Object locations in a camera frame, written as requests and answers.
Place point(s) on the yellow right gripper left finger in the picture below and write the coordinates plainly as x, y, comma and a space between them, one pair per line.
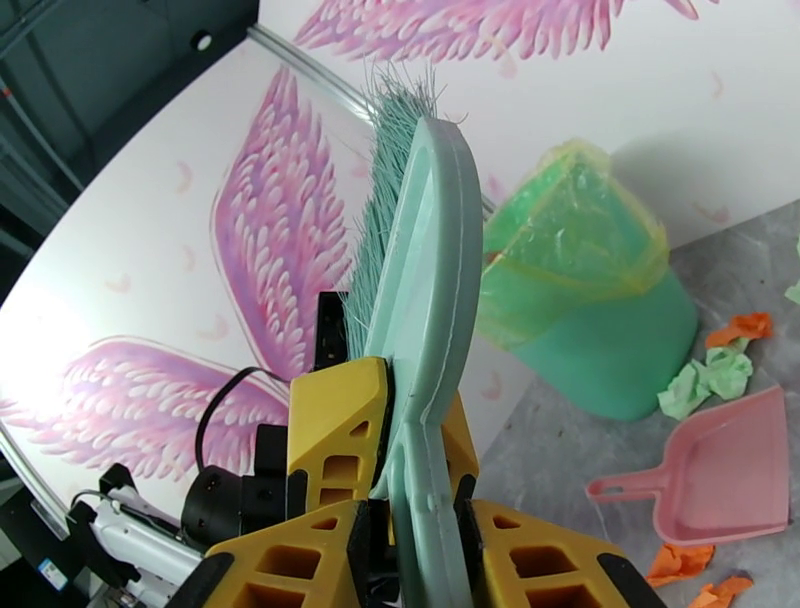
281, 540

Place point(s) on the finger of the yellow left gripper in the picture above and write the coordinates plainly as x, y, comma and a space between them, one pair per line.
337, 400
462, 450

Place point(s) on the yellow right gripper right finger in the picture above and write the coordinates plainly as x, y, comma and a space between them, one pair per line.
590, 565

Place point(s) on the orange paper scrap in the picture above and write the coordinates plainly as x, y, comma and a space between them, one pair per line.
678, 562
719, 594
747, 326

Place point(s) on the teal hand brush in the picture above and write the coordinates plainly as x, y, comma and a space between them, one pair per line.
431, 281

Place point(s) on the pink plastic dustpan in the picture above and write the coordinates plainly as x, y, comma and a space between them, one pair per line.
719, 475

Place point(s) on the green paper scrap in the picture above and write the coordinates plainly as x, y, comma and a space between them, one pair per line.
794, 294
719, 372

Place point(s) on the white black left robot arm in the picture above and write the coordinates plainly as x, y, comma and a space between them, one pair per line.
144, 544

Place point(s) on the green plastic trash bin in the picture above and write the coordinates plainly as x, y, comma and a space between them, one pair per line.
612, 362

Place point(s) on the yellowish plastic bin liner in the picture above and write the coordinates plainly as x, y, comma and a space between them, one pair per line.
562, 231

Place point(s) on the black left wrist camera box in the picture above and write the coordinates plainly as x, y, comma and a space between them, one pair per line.
328, 337

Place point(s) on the aluminium frame rail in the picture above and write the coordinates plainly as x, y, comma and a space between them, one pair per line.
31, 484

